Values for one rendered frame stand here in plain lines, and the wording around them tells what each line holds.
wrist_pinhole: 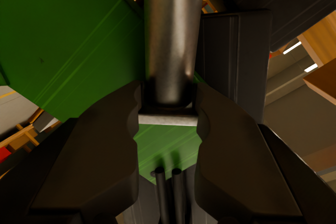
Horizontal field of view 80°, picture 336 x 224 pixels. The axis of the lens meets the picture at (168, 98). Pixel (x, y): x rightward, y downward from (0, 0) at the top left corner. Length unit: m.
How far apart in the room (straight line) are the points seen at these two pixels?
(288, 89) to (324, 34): 6.76
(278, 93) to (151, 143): 7.56
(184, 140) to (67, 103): 0.10
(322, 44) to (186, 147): 0.86
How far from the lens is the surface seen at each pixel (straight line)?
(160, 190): 0.22
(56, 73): 0.17
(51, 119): 0.38
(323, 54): 1.01
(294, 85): 7.73
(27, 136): 5.97
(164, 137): 0.19
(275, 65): 9.57
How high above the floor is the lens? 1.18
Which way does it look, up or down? 8 degrees up
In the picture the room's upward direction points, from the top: 139 degrees clockwise
